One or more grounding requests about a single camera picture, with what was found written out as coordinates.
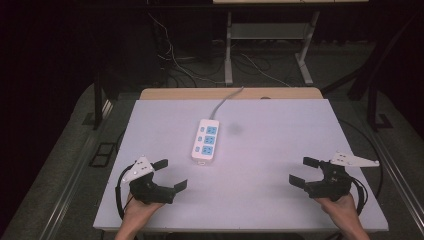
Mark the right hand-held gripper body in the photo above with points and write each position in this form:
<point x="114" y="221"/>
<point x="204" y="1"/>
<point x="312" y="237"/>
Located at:
<point x="333" y="186"/>

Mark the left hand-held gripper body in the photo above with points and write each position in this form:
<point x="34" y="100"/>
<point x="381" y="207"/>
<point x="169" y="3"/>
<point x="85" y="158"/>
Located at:
<point x="146" y="190"/>

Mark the white power strip blue sockets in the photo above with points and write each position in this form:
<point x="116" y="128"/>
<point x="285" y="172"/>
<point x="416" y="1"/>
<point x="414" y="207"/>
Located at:
<point x="204" y="146"/>

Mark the person's left hand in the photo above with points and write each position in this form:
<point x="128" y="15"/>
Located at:
<point x="138" y="211"/>

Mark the person's right hand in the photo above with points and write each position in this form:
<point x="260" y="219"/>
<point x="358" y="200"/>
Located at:
<point x="343" y="210"/>

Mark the white foam board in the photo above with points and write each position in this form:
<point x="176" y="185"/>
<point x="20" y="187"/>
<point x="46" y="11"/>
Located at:
<point x="253" y="150"/>

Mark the wooden table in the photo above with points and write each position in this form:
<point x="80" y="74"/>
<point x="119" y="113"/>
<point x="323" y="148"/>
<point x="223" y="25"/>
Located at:
<point x="200" y="93"/>

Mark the black metal stand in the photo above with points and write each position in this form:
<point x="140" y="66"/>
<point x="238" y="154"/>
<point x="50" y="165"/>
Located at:
<point x="373" y="100"/>
<point x="97" y="100"/>

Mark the black rectangular floor frame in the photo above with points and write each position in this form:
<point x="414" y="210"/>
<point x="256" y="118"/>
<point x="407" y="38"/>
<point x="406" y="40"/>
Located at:
<point x="103" y="155"/>

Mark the metal floor rail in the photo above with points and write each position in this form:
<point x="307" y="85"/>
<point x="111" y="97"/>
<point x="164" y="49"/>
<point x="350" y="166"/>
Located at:
<point x="396" y="173"/>
<point x="71" y="180"/>

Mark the white metal desk frame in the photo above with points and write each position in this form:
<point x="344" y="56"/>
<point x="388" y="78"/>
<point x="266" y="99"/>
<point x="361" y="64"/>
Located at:
<point x="268" y="31"/>

